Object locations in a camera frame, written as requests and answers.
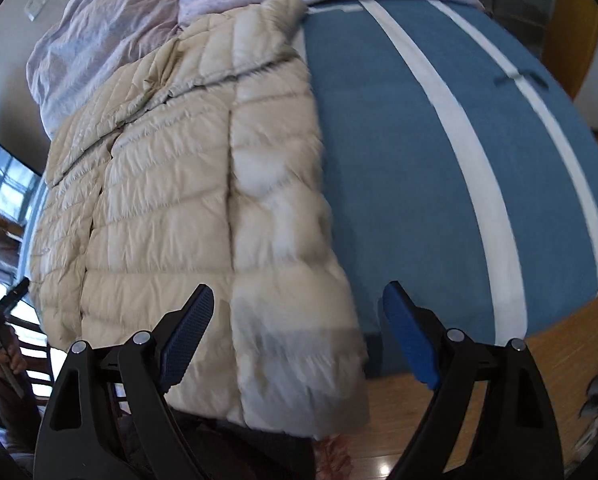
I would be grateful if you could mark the lilac floral duvet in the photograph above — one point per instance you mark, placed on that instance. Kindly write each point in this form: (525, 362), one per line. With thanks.
(114, 25)

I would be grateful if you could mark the window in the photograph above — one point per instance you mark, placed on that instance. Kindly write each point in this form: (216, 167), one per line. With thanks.
(1, 180)

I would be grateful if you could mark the dark wooden chair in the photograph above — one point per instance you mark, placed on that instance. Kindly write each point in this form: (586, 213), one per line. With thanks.
(34, 360)

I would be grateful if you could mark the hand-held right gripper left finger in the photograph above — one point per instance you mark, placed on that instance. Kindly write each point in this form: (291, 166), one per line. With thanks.
(186, 332)

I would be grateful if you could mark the person's left forearm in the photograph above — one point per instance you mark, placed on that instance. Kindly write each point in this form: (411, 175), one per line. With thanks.
(16, 412)

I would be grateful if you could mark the blue bed sheet white stripes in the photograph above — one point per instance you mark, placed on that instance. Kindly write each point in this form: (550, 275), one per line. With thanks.
(404, 170)

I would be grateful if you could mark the person's left hand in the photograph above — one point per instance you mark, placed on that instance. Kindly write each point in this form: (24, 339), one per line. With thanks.
(3, 360)

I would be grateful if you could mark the person's dark pants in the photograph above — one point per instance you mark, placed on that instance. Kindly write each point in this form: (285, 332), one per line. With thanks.
(229, 447)

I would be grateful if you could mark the cream quilted down jacket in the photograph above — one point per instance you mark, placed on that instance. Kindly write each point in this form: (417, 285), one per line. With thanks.
(179, 200)

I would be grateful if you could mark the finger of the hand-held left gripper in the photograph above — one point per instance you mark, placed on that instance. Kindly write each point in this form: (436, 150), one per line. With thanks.
(15, 294)

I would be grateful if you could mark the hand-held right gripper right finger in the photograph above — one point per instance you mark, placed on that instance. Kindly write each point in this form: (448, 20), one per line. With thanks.
(409, 332)

